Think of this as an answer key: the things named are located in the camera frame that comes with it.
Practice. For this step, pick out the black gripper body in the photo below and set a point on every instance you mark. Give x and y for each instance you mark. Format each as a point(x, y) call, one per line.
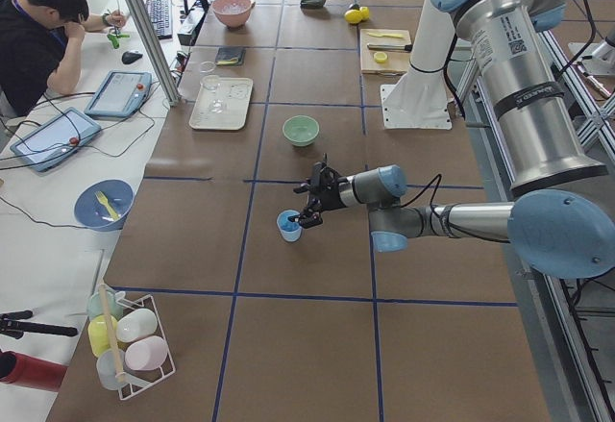
point(332, 195)

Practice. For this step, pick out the light blue plastic cup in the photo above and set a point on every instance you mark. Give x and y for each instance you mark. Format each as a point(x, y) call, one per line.
point(290, 232)

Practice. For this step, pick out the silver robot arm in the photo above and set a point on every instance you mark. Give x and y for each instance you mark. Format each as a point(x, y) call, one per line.
point(561, 218)

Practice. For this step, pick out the green ceramic bowl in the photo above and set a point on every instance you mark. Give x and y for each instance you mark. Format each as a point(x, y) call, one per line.
point(301, 130)

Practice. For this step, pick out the blue bowl with fork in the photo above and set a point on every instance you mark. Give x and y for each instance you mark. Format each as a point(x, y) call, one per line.
point(104, 206)

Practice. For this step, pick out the pink bowl of ice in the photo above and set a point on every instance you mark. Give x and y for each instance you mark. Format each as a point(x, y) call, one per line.
point(233, 13)

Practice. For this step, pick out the cream bear tray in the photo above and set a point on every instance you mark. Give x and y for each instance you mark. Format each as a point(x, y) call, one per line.
point(236, 93)

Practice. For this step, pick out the yellow lemon half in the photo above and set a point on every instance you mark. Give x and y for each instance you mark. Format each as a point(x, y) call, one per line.
point(380, 57)

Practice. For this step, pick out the wooden cutting board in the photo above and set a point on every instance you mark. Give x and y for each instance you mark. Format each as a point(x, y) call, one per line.
point(398, 62)

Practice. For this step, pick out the steel muddler black tip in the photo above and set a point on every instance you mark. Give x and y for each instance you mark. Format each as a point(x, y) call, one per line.
point(390, 47)

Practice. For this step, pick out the clear wine glass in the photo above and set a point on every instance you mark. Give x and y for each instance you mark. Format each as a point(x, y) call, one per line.
point(210, 82)

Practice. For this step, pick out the grey yellow folded cloth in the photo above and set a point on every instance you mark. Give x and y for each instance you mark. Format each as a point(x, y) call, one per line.
point(230, 56)

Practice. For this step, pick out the yellow plastic knife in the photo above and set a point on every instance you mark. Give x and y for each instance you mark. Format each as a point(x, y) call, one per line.
point(389, 35)

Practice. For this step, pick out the yellow lemon round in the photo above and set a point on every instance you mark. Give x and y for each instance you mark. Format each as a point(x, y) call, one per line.
point(353, 16)

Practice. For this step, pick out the yellow lemon upper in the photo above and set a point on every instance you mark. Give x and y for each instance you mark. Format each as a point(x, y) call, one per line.
point(364, 12)

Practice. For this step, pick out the far blue teach pendant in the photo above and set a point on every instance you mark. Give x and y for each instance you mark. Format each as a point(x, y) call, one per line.
point(120, 94)

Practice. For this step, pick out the blue teach pendant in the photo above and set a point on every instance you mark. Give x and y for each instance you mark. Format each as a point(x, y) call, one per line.
point(55, 140)
point(120, 94)

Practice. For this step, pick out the black keyboard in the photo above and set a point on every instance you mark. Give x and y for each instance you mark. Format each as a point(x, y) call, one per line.
point(160, 15)

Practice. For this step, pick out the near blue teach pendant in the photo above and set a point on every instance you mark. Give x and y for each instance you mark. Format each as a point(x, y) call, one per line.
point(55, 140)

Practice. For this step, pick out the black tripod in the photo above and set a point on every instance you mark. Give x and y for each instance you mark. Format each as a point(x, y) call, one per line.
point(16, 324)

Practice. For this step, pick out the seated person black shirt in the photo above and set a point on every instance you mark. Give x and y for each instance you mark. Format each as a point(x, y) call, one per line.
point(41, 48)

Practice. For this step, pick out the red bottle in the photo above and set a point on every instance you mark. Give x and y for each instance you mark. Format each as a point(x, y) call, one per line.
point(27, 371)

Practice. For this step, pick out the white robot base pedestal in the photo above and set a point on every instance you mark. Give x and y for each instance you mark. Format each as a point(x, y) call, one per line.
point(419, 100)

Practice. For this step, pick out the white wire cup rack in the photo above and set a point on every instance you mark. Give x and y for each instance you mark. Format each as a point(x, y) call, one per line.
point(128, 341)

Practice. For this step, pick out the aluminium frame post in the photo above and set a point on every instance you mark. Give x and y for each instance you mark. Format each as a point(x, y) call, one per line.
point(154, 51)

